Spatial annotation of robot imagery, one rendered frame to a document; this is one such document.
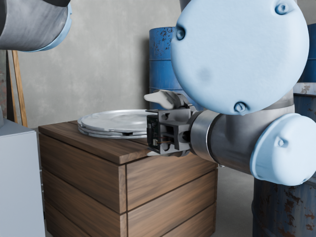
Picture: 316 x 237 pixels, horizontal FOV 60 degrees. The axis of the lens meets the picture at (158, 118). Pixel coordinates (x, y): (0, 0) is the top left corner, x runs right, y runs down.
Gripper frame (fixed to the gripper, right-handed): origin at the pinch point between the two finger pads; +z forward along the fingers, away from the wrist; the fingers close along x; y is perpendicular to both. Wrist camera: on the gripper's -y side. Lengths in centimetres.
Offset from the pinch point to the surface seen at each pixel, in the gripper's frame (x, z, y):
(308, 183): 11.6, -21.1, -19.7
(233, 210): 39, 22, -41
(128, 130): 2.1, 7.2, 4.4
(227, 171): 36, 52, -65
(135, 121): 1.2, 15.1, -0.7
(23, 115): 8, 166, 23
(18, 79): -19, 166, 25
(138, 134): 4.1, 10.0, 0.7
